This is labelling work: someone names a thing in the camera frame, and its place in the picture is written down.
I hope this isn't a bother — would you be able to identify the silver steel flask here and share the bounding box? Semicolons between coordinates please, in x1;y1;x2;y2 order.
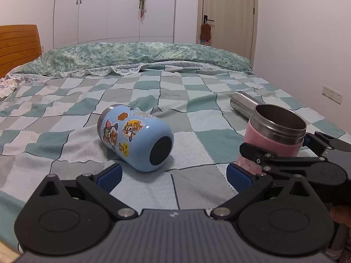
229;90;269;120

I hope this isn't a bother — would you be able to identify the green grey checked blanket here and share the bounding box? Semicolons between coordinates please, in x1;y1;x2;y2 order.
0;66;351;252

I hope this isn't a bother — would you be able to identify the beige door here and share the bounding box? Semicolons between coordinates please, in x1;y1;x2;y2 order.
197;0;260;61

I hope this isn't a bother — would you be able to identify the blue cartoon sticker cup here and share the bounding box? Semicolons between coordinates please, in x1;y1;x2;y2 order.
98;104;175;173

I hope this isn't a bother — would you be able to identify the white wardrobe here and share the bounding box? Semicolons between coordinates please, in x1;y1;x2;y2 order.
53;0;177;49

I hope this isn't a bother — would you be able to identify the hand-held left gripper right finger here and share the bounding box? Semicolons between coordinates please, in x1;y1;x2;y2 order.
210;163;320;221

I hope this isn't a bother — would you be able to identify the white lace-edged sheet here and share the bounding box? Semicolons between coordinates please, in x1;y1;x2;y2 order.
6;60;232;80

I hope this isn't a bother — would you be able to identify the hanging plush toy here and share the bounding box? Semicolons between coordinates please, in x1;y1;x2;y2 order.
138;0;149;20

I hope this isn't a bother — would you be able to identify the pink steel-lined cup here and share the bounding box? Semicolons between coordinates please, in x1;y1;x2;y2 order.
236;103;307;175

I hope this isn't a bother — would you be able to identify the brown hanging pouch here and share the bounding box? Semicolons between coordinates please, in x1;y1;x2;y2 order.
199;22;212;45

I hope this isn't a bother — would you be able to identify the person's right hand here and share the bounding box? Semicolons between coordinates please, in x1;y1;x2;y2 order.
330;205;351;226

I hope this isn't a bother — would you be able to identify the wooden bed frame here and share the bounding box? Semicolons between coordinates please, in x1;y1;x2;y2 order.
0;240;21;263

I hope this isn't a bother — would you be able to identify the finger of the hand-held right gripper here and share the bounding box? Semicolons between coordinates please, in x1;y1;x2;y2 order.
239;142;326;175
303;131;351;155

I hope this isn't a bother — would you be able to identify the pale floral pillow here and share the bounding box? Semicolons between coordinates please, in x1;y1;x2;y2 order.
0;77;21;101

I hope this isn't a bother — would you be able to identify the white wall socket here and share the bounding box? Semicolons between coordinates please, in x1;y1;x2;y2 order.
321;85;343;105

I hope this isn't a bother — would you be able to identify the wooden headboard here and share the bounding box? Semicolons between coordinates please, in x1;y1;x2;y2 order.
0;24;42;79

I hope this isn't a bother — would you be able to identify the green floral quilt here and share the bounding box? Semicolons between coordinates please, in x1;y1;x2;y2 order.
20;41;254;76

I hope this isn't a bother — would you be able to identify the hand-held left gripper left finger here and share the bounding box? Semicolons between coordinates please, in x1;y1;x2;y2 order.
38;163;138;221

